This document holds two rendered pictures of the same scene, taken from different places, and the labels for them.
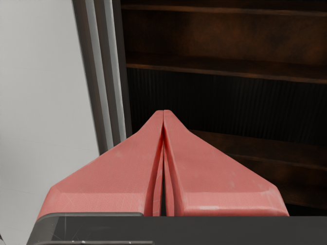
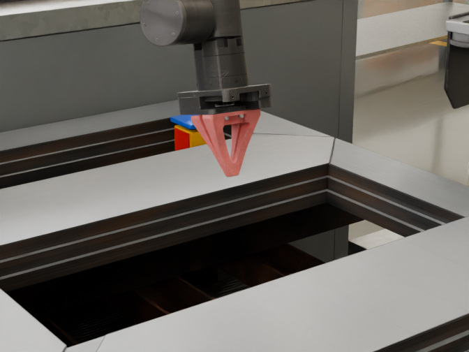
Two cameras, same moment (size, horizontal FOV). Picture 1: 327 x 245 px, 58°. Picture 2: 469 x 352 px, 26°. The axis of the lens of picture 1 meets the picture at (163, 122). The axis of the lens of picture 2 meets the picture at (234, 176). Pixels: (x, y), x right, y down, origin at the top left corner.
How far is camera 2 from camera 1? 1.11 m
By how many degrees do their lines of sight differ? 66
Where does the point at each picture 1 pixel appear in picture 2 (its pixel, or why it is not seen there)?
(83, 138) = (350, 261)
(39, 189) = (449, 264)
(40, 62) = (316, 286)
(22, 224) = not seen: outside the picture
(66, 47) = (289, 280)
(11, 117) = (388, 288)
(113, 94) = not seen: hidden behind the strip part
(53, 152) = (389, 267)
